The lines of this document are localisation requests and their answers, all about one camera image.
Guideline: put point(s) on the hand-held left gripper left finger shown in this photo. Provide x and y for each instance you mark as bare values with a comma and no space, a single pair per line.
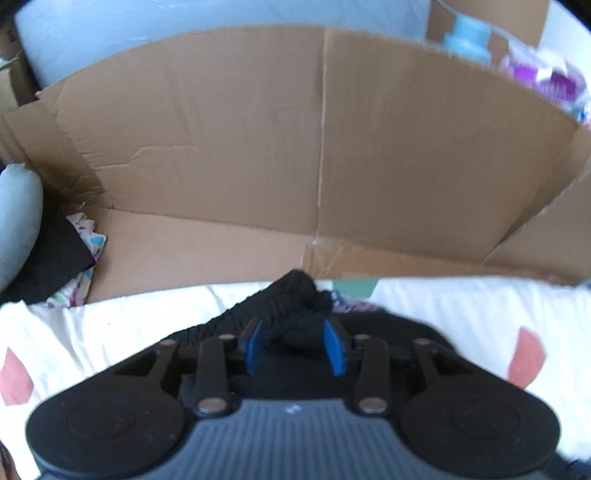
254,348

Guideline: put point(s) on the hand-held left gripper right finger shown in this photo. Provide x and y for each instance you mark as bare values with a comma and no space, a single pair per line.
333,348

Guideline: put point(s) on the cream bear-print bed sheet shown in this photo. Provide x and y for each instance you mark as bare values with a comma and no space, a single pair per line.
461,314

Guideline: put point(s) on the white cloth colourful print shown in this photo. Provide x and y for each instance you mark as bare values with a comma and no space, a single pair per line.
94,240

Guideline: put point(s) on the large brown cardboard sheet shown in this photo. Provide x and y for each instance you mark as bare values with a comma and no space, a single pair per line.
207,138

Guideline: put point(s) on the grey neck pillow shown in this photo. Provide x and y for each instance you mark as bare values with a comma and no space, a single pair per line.
18,221

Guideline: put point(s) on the grey plastic-wrapped appliance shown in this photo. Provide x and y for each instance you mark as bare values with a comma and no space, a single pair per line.
184,27

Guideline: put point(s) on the white bottle blue cap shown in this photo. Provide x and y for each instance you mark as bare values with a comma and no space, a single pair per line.
466,37

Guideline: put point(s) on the purple refill pouch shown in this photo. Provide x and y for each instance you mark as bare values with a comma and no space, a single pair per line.
545,78

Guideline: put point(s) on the small cardboard box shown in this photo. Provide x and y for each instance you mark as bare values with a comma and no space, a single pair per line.
14,83

